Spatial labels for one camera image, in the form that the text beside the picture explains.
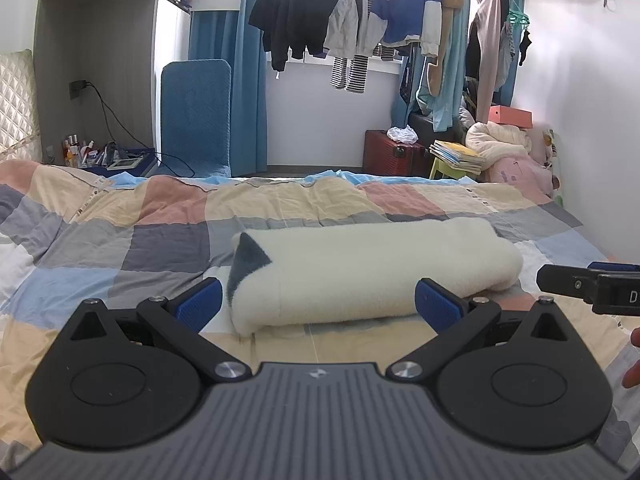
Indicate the bedside table with bottles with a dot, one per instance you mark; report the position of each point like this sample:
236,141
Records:
130,157

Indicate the red suitcase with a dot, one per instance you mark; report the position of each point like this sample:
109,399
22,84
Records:
395,157

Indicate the black hanging garment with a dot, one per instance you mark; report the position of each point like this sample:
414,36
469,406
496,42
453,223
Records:
295,5

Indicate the white grey hanging jacket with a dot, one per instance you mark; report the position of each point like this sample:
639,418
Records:
350,20

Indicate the teal clothes hangers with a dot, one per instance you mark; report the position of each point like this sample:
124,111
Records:
517,7

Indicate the blue covered chair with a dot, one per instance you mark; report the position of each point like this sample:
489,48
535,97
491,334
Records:
196,115

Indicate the patchwork pastel quilt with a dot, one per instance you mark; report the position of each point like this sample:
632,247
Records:
100,240

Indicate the blue curtain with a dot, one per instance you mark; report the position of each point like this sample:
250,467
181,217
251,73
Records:
247,100

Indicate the blue printed jersey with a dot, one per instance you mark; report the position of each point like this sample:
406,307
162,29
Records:
400,5

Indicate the stack of books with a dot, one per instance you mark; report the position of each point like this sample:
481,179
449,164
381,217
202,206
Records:
457,154

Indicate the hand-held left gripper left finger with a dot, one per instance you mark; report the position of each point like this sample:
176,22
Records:
200,304

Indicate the black wall charger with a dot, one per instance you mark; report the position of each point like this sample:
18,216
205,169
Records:
79,90

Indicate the orange box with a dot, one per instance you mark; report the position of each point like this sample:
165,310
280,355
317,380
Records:
510,116

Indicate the black hanging sock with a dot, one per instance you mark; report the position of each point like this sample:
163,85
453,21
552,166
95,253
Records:
524,47

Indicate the cluster of cosmetic bottles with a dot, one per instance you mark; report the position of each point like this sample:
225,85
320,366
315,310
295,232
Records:
82,152

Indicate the striped sock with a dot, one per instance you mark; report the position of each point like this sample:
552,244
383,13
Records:
339,72
357,75

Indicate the green stool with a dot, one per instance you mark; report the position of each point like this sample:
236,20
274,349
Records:
442,169

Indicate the cream quilted headboard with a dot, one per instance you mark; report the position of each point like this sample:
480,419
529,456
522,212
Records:
17,105

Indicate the light blue hanging garment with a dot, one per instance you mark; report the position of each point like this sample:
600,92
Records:
447,80

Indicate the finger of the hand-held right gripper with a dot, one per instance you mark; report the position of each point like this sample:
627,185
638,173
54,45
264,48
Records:
617,267
565,281

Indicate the grey built-in cabinet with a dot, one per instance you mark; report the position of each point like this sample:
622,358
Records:
115,50

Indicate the pile of pink bedding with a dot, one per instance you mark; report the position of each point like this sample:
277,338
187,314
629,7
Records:
520,172

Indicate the pink hanging pants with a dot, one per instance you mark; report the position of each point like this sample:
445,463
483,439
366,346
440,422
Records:
487,35

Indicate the person's right hand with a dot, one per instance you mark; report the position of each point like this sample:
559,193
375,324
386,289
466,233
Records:
634,377

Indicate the white fluffy blue-striped sweater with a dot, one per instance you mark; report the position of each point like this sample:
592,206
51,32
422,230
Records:
375,270

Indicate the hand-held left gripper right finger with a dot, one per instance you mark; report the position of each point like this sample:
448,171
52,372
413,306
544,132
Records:
436,305

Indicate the white plastic bag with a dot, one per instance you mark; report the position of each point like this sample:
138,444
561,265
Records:
401,134

